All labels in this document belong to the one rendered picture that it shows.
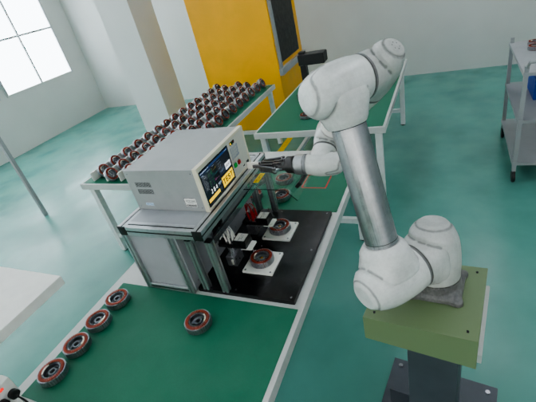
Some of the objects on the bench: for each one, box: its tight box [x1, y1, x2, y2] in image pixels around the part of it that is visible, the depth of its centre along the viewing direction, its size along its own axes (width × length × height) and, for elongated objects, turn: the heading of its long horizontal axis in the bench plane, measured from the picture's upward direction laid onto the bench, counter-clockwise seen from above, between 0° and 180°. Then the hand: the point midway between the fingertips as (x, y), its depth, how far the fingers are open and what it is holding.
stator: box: [269, 219, 291, 236], centre depth 195 cm, size 11×11×4 cm
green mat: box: [22, 283, 298, 402], centre depth 150 cm, size 94×61×1 cm, turn 87°
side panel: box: [121, 235, 198, 294], centre depth 173 cm, size 28×3×32 cm, turn 87°
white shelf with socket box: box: [0, 266, 65, 402], centre depth 134 cm, size 35×37×46 cm
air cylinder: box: [226, 248, 244, 266], centre depth 183 cm, size 5×8×6 cm
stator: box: [184, 309, 212, 336], centre depth 157 cm, size 11×11×4 cm
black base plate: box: [199, 208, 332, 305], centre depth 189 cm, size 47×64×2 cm
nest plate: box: [242, 250, 283, 276], centre depth 178 cm, size 15×15×1 cm
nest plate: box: [262, 222, 299, 242], centre depth 197 cm, size 15×15×1 cm
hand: (254, 165), depth 175 cm, fingers closed
